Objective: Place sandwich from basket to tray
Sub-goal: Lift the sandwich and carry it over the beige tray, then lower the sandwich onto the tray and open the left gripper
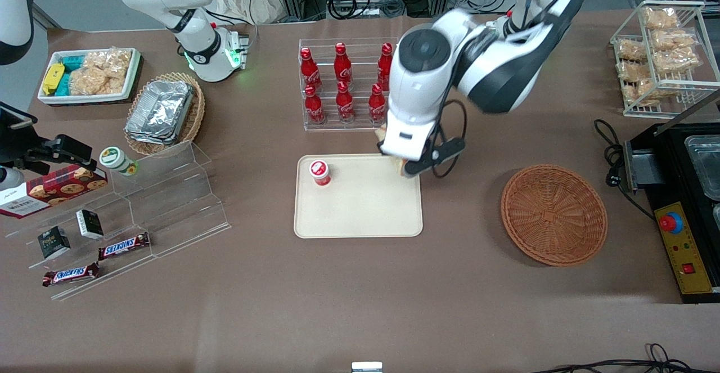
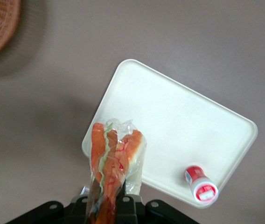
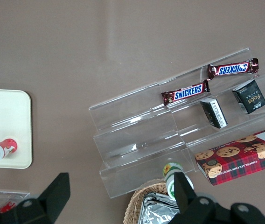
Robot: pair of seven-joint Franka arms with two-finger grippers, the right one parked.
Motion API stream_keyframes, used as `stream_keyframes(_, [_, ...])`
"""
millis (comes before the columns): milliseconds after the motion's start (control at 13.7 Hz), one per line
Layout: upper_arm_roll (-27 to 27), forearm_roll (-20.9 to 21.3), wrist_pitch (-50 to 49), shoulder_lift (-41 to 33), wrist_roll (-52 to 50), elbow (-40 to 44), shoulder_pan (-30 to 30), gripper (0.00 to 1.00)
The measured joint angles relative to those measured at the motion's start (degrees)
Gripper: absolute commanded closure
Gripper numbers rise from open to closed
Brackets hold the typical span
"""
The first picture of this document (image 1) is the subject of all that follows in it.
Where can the clear acrylic bottle rack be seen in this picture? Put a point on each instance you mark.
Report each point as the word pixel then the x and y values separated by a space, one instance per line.
pixel 363 80

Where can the clear bag of crackers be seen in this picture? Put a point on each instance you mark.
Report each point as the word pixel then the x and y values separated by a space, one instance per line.
pixel 90 83
pixel 109 61

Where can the triangular sandwich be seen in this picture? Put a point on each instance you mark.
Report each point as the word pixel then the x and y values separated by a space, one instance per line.
pixel 400 166

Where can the red emergency stop button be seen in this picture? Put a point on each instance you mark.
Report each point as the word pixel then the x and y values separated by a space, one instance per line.
pixel 670 224

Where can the small black box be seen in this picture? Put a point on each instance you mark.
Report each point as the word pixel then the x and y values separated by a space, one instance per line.
pixel 90 224
pixel 54 243

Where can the steel appliance pan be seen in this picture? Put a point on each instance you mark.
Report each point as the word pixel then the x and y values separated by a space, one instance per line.
pixel 706 165

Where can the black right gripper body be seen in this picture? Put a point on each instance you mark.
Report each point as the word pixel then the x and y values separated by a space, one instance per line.
pixel 18 147

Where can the red yogurt cup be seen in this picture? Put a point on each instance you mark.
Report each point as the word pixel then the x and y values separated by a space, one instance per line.
pixel 320 173

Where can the Snickers chocolate bar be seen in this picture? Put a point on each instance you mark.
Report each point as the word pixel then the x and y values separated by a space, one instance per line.
pixel 70 274
pixel 124 246

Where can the foil food container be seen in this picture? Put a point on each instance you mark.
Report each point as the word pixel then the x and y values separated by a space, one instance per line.
pixel 152 141
pixel 160 108

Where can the light wicker basket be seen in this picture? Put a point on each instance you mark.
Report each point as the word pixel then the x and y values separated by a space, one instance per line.
pixel 197 114

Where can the grey metal appliance plate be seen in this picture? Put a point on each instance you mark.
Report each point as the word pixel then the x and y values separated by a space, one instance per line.
pixel 644 170

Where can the brown wicker basket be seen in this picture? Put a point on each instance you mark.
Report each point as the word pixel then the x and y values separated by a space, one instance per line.
pixel 554 215

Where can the green lidded white jar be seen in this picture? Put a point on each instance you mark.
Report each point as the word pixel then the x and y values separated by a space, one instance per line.
pixel 112 158

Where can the bagged rice cracker snack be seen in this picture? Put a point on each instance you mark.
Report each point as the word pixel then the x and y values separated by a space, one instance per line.
pixel 638 91
pixel 678 61
pixel 630 71
pixel 672 40
pixel 631 50
pixel 661 18

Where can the red cola bottle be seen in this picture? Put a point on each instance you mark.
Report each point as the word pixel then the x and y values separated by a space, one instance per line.
pixel 385 66
pixel 342 66
pixel 345 106
pixel 314 108
pixel 377 106
pixel 308 69

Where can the beige plastic tray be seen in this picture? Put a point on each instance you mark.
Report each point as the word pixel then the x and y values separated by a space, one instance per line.
pixel 365 210

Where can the white rectangular bin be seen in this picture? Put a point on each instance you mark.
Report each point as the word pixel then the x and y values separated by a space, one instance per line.
pixel 84 99

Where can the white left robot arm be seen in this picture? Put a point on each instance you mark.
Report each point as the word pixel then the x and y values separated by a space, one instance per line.
pixel 506 75

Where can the red tartan cookie box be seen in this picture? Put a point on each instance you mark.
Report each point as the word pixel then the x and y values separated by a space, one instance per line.
pixel 56 190

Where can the clear acrylic stepped shelf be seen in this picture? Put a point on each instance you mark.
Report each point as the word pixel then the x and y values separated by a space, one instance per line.
pixel 169 204

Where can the yellow snack pack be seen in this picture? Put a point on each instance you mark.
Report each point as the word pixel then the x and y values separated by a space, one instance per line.
pixel 53 77

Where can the small silver device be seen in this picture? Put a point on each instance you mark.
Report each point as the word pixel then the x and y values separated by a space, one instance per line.
pixel 367 368

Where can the black countertop appliance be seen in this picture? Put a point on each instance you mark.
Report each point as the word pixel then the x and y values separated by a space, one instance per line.
pixel 669 153

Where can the teal snack pack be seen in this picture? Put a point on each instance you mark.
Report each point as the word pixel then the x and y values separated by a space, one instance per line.
pixel 64 86
pixel 72 61

